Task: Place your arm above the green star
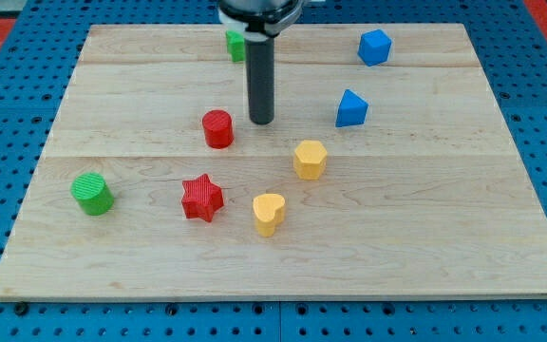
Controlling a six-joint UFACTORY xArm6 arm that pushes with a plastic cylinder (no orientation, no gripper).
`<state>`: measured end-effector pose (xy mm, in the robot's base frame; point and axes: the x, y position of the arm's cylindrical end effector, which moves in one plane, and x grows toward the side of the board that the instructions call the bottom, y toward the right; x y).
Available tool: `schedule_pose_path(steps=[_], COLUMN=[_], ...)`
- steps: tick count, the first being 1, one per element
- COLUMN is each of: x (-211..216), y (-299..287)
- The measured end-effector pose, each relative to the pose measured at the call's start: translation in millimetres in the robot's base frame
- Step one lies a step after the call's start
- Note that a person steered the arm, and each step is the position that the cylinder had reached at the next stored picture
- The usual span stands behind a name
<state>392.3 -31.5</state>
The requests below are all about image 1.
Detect robot arm with grey rod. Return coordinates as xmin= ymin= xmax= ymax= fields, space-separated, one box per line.
xmin=218 ymin=0 xmax=305 ymax=125

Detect red star block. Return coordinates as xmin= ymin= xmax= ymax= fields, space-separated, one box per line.
xmin=181 ymin=174 xmax=224 ymax=222

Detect green star block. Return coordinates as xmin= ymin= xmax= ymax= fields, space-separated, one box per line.
xmin=225 ymin=30 xmax=245 ymax=63

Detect yellow hexagon block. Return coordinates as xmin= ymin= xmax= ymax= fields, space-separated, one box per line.
xmin=292 ymin=140 xmax=328 ymax=181

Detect yellow heart block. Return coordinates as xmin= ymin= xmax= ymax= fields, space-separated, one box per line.
xmin=253 ymin=194 xmax=286 ymax=238

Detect red cylinder block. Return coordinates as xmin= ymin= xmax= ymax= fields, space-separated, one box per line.
xmin=201 ymin=109 xmax=234 ymax=149

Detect blue triangular block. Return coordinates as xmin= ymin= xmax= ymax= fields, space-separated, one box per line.
xmin=335 ymin=89 xmax=368 ymax=127

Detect wooden board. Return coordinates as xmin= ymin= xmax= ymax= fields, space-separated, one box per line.
xmin=0 ymin=24 xmax=547 ymax=302

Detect blue cube block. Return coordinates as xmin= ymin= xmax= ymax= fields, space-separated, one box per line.
xmin=357 ymin=29 xmax=392 ymax=67

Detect green cylinder block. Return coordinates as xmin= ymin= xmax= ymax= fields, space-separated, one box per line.
xmin=70 ymin=172 xmax=114 ymax=216

